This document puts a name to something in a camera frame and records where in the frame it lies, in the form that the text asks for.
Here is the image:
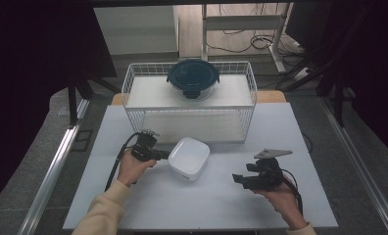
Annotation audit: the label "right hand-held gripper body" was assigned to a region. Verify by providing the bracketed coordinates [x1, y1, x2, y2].
[245, 148, 294, 191]

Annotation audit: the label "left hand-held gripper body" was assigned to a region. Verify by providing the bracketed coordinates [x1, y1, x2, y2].
[130, 129, 161, 163]

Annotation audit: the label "white square lidded container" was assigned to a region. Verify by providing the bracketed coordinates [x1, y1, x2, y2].
[168, 136, 212, 182]

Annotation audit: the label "white wire basket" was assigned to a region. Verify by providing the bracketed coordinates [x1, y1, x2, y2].
[121, 60, 259, 145]

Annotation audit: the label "round glass container blue lid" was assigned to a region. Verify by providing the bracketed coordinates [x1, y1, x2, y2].
[166, 58, 221, 101]

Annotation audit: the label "person's left hand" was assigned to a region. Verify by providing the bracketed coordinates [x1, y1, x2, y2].
[117, 148, 158, 188]

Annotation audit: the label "person's right hand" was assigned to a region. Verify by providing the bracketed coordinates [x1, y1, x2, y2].
[253, 181, 310, 230]

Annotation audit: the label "black stand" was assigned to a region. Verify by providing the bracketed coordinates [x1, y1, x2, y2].
[274, 60, 347, 128]
[67, 73, 121, 129]

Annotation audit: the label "white power strip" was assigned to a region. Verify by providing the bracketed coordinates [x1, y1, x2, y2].
[292, 66, 312, 81]

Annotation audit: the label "white panel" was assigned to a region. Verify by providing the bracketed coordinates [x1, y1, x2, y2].
[93, 5, 180, 56]

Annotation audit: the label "dark curtain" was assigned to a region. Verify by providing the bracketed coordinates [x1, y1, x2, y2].
[284, 0, 388, 165]

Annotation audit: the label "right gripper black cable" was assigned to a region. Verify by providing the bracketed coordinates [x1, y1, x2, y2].
[280, 167, 305, 215]

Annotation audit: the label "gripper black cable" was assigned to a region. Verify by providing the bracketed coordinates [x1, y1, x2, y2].
[280, 167, 305, 215]
[104, 131, 142, 193]

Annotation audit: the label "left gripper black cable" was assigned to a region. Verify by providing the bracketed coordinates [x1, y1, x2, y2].
[104, 131, 142, 193]

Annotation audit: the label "black square floor frame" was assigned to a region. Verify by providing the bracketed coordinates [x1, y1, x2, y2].
[71, 129, 94, 153]

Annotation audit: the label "metal rail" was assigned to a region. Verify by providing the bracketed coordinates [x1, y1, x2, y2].
[318, 97, 388, 235]
[17, 97, 92, 235]

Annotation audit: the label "black floor cables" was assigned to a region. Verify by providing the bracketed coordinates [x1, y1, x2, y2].
[205, 3, 303, 56]

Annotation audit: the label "white metal desk frame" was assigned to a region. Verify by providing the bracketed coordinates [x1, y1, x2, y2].
[201, 2, 294, 73]

